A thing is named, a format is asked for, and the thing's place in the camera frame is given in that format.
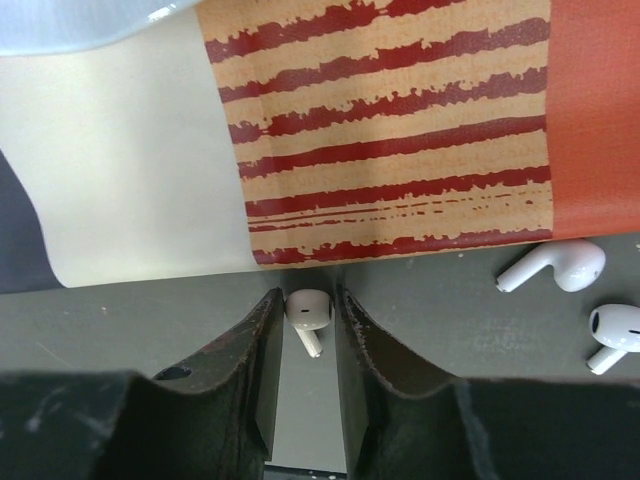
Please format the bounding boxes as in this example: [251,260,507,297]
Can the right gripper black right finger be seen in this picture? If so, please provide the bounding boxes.
[334,286,639,479]

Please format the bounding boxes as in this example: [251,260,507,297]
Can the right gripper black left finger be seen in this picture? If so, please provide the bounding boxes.
[1,288,284,479]

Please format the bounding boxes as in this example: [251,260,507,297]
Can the white earbud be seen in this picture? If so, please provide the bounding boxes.
[285,289,332,359]
[587,304,639,375]
[495,239,606,293]

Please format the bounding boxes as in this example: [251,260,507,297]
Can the colourful patchwork placemat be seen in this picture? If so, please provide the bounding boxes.
[1,1,639,293]

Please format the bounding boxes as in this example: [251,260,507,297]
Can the white round plate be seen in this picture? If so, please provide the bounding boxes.
[1,0,198,56]

